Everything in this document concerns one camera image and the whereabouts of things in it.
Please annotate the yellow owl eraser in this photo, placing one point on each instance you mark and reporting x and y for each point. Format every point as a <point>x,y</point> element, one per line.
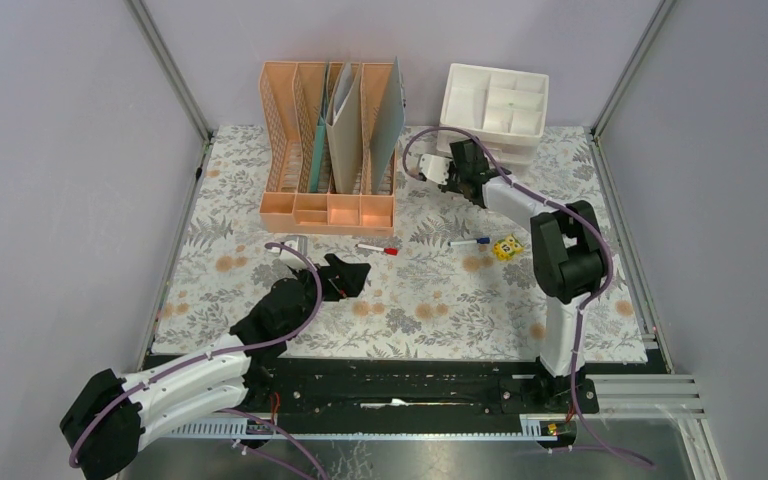
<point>507,248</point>

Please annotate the teal folder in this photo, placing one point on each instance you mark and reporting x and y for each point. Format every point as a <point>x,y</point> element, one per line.
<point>320,134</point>

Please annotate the white plastic drawer unit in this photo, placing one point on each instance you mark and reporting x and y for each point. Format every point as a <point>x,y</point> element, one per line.
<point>505,109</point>

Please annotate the blue cap whiteboard marker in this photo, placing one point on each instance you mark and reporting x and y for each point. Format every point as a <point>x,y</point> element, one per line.
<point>470,241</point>

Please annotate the light blue folder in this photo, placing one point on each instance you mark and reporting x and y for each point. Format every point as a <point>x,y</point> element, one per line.
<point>388,126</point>

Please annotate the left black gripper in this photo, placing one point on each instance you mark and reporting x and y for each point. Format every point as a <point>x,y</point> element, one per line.
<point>349,277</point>

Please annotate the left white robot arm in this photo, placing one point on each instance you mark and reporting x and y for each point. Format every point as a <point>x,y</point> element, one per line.
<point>114,417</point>

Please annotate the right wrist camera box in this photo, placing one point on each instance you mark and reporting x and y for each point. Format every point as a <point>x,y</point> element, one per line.
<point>434,168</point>

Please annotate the orange plastic file organizer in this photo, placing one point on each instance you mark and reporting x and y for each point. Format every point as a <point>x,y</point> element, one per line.
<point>290,94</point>

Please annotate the floral patterned desk mat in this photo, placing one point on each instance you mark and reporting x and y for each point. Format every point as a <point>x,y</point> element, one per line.
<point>430,301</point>

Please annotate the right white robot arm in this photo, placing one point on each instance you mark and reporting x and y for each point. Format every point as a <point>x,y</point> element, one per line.
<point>571,260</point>

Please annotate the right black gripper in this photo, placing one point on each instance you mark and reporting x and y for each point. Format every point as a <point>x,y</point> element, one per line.
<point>450,185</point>

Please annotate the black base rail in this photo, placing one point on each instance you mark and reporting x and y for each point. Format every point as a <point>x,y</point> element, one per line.
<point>387,396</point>

